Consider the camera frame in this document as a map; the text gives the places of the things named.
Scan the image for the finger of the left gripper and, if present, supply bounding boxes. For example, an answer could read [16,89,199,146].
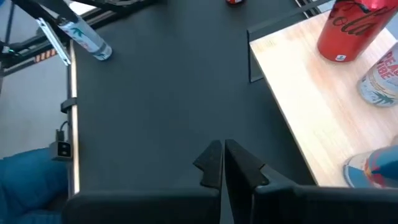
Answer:
[43,0,79,23]
[11,0,68,27]

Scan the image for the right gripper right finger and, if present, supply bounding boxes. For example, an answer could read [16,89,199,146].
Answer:
[224,139,271,224]

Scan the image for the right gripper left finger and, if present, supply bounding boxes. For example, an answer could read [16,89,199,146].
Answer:
[192,139,224,190]

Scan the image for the white Celsius can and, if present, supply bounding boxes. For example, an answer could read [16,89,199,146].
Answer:
[58,15,113,62]

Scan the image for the blue Red Bull can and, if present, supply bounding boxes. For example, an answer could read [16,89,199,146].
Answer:
[343,144,398,190]

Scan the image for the Celsius Peach Vibe can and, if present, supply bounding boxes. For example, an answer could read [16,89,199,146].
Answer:
[356,42,398,108]

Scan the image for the wooden shelf black legs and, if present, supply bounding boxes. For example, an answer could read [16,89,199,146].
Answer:
[247,0,398,187]

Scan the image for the black orange hazard floor mat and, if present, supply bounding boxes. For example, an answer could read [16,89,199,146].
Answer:
[34,48,58,63]

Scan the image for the blue cloth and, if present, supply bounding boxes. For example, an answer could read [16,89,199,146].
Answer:
[0,147,69,224]

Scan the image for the white metal bracket strip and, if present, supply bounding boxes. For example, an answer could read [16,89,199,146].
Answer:
[35,17,72,67]

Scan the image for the small gray table camera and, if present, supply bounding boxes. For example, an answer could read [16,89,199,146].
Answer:
[49,129,74,162]

